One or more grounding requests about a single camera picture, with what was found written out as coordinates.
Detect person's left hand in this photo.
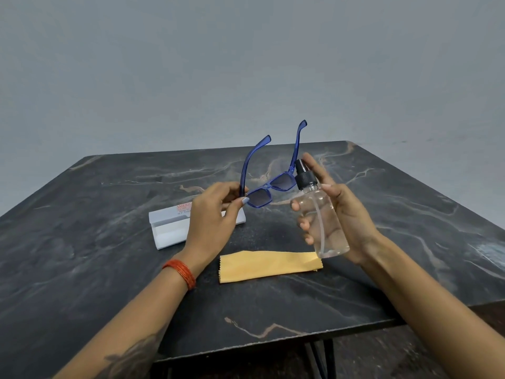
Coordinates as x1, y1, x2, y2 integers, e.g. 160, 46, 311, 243
178, 181, 250, 275

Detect person's right hand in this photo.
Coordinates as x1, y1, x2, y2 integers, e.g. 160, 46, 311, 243
291, 152, 381, 267

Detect clear spray bottle black cap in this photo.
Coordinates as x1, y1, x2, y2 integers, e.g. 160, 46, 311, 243
294, 158, 350, 259

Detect blue sunglasses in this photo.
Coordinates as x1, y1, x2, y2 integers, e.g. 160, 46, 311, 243
239, 120, 308, 209

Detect person's left forearm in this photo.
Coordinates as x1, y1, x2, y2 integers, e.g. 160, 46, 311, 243
53, 260, 204, 379

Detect person's right forearm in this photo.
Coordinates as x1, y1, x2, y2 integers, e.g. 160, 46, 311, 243
361, 233, 505, 379

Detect yellow cleaning cloth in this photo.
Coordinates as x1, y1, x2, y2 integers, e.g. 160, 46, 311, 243
219, 250, 324, 284

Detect white glasses case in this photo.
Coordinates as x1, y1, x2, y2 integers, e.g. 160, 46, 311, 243
149, 201, 247, 251

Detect black metal table leg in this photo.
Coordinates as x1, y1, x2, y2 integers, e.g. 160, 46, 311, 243
305, 338, 336, 379

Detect red thread bracelet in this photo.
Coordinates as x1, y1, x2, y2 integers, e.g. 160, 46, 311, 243
162, 260, 196, 291

